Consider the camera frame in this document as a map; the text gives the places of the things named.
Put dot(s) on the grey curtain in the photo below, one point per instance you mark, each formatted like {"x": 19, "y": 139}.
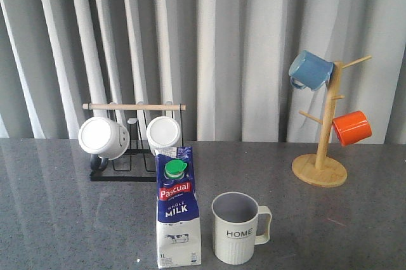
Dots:
{"x": 226, "y": 60}

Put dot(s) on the black wire mug rack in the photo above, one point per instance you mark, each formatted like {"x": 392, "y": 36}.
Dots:
{"x": 137, "y": 162}

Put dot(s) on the wooden mug tree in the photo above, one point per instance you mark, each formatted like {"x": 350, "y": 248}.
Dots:
{"x": 318, "y": 169}

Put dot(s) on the white ribbed mug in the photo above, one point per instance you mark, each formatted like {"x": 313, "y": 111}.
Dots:
{"x": 163, "y": 132}

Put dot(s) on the cream HOME mug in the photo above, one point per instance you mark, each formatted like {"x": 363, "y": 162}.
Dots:
{"x": 239, "y": 224}

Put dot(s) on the blue white milk carton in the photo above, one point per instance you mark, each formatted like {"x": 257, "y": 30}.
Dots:
{"x": 178, "y": 231}

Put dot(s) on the blue enamel mug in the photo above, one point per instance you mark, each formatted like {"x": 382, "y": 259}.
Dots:
{"x": 309, "y": 70}

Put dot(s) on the orange enamel mug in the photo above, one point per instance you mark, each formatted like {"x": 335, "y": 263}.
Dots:
{"x": 351, "y": 128}

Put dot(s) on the white smiley face mug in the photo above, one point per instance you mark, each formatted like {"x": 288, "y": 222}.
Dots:
{"x": 104, "y": 140}

